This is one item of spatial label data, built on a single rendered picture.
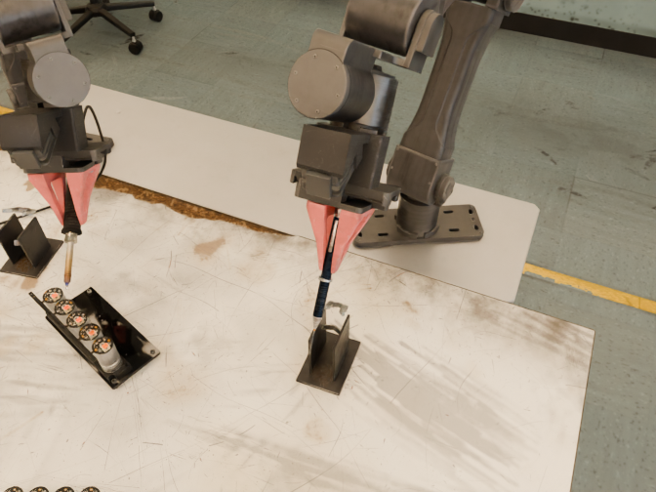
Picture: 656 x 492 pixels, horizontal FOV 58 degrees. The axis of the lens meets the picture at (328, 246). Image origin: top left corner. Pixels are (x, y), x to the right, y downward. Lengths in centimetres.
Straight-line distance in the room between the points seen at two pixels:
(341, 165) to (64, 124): 38
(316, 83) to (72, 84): 30
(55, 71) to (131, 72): 219
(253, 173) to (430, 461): 56
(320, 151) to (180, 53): 251
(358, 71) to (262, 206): 48
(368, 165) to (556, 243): 155
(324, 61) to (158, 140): 66
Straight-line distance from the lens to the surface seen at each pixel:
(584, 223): 218
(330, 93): 51
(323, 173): 52
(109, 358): 77
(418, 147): 81
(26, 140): 71
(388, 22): 57
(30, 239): 94
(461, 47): 80
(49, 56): 70
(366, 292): 84
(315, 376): 76
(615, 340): 188
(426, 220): 88
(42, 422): 81
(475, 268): 89
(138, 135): 116
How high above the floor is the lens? 141
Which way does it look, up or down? 47 degrees down
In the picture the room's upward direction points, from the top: straight up
